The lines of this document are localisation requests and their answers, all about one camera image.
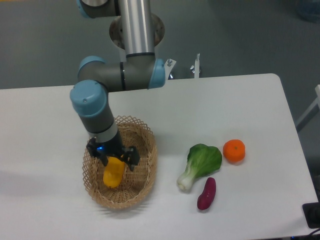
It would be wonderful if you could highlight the black box at table edge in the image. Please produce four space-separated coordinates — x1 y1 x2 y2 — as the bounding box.
302 202 320 229

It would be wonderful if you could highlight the purple sweet potato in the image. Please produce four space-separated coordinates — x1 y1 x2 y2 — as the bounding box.
197 177 217 211

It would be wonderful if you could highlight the blue container in corner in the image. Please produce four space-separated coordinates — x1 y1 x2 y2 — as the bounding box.
295 0 320 24

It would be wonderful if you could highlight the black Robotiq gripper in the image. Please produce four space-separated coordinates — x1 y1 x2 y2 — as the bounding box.
86 131 141 172

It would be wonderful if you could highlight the white frame at right edge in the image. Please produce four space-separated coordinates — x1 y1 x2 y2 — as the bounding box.
295 84 320 133

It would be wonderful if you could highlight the woven wicker basket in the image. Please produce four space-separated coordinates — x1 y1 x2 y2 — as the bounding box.
82 115 158 210

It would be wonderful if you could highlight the orange tangerine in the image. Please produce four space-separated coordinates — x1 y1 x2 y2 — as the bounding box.
222 139 246 163

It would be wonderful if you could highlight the green bok choy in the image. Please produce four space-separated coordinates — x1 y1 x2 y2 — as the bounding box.
176 143 222 192

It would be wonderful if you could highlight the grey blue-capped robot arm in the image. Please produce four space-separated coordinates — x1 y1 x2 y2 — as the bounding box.
70 0 166 170

